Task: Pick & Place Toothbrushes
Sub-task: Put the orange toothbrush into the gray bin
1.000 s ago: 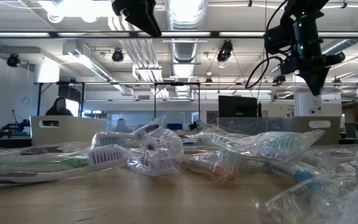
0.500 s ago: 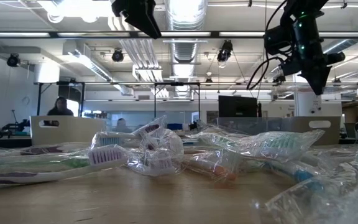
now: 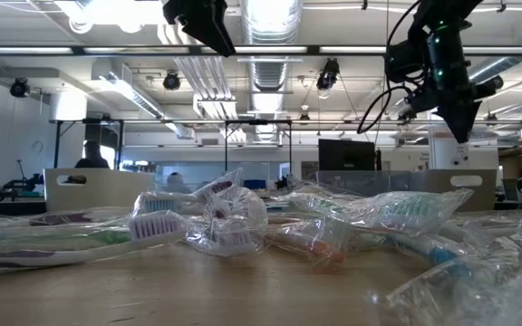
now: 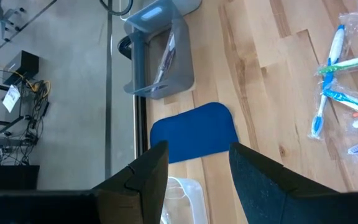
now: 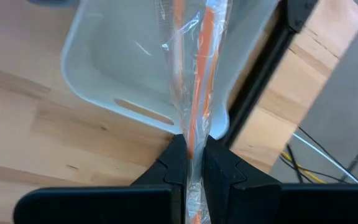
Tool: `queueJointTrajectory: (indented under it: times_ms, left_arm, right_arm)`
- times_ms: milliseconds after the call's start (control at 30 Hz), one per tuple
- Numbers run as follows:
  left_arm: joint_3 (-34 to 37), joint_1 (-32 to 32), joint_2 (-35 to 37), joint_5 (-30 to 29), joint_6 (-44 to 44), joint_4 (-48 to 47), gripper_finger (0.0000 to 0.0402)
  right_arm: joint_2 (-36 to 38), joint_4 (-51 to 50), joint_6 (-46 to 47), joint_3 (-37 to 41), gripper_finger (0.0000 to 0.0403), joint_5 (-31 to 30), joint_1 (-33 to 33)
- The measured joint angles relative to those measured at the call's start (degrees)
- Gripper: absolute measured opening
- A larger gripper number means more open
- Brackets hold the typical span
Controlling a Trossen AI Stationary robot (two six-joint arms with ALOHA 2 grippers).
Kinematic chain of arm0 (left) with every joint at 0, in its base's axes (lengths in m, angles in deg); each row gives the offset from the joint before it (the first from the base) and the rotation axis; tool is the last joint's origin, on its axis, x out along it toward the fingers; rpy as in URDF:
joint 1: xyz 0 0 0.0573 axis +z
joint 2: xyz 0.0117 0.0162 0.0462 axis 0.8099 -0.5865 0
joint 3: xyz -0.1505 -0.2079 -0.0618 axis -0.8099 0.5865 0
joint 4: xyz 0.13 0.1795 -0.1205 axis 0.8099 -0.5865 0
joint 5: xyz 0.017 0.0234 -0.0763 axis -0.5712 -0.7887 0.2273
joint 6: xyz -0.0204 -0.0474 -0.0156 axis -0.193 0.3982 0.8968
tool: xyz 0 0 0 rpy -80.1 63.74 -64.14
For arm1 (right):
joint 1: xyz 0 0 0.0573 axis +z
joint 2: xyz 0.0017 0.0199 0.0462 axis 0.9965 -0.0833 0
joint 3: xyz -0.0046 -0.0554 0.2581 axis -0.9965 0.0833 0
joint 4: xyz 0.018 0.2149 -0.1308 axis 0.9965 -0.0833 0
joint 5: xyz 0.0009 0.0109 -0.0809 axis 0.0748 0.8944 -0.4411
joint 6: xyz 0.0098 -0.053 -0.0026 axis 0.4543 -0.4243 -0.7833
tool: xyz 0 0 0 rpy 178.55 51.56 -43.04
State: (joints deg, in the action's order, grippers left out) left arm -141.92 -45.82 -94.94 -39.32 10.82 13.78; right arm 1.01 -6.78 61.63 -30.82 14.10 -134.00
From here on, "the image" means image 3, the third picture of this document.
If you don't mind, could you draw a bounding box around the orange toothbrush in clear wrapper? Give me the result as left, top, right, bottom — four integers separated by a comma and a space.
265, 216, 353, 268

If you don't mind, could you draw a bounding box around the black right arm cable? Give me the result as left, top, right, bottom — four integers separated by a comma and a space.
356, 0, 421, 135

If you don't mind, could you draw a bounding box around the black background station frame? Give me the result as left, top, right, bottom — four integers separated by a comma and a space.
53, 118, 125, 170
224, 120, 293, 173

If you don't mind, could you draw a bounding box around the black computer monitor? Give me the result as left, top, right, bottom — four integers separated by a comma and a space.
318, 139, 377, 172

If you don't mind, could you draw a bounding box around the clear plastic bin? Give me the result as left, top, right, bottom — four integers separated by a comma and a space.
151, 162, 285, 200

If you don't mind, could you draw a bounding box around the thin hanging cable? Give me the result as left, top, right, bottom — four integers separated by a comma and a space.
373, 0, 390, 146

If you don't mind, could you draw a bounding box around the white plastic bin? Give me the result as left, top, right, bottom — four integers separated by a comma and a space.
41, 168, 154, 212

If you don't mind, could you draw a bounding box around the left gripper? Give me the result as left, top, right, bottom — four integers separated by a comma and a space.
160, 0, 237, 58

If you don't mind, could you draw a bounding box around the grey translucent plastic bin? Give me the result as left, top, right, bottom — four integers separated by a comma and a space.
310, 169, 428, 200

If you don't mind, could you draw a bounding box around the green toothbrush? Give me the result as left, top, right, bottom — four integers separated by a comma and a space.
283, 187, 476, 236
367, 212, 522, 326
0, 225, 135, 254

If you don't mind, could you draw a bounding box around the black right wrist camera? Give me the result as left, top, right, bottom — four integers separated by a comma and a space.
384, 39, 427, 85

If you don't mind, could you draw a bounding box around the light grey plastic bin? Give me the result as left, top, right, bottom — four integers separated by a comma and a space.
423, 168, 498, 213

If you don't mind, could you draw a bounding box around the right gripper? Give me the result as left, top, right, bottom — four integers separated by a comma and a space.
405, 20, 505, 144

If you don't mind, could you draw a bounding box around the slanted silver ceiling duct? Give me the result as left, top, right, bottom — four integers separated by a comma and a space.
467, 22, 522, 94

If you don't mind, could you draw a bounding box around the white building column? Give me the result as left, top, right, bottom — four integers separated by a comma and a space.
427, 130, 470, 171

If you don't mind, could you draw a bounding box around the blue toothbrush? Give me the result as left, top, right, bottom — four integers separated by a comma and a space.
131, 189, 208, 216
378, 230, 479, 280

